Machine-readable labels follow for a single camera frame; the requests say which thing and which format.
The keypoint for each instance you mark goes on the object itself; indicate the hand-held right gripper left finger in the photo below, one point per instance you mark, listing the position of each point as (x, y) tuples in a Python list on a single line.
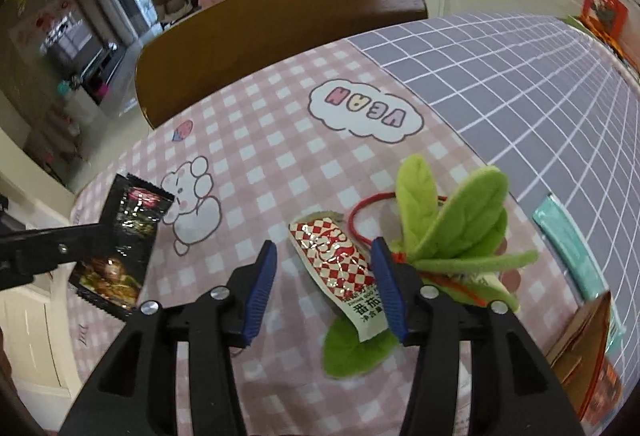
[(260, 286)]

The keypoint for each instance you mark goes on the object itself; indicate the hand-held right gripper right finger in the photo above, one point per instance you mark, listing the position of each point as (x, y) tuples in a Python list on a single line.
[(387, 286)]

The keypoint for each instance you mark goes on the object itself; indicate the red white checked ketchup packet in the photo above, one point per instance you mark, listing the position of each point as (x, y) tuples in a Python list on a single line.
[(332, 261)]

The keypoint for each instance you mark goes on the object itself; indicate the teal packet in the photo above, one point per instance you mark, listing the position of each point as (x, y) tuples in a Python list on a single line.
[(575, 256)]

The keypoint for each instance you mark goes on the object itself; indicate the red gift box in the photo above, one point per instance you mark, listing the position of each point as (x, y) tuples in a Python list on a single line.
[(602, 11)]

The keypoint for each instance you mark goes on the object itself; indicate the brown orange paper box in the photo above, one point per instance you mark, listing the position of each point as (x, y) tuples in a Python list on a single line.
[(582, 356)]

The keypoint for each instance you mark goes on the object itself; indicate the flat television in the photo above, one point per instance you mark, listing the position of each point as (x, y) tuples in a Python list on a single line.
[(67, 44)]

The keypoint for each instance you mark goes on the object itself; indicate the white standing air conditioner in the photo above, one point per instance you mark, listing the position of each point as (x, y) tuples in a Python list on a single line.
[(111, 11)]

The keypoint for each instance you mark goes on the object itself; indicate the brown wooden chair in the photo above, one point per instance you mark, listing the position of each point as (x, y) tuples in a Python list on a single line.
[(250, 31)]

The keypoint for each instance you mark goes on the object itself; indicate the table with checkered cloth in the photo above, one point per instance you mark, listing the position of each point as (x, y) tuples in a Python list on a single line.
[(350, 81)]

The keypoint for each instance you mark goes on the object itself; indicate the black sauce packet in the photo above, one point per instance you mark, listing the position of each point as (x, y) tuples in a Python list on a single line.
[(132, 211)]

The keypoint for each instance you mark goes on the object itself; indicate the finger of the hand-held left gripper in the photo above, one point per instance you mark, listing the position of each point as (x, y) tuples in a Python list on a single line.
[(60, 248)]

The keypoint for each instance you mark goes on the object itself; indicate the green leaf plush toy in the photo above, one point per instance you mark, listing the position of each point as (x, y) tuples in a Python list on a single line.
[(450, 221)]

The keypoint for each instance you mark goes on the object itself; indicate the dark television stand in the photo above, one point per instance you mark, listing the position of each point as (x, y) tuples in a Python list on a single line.
[(102, 71)]

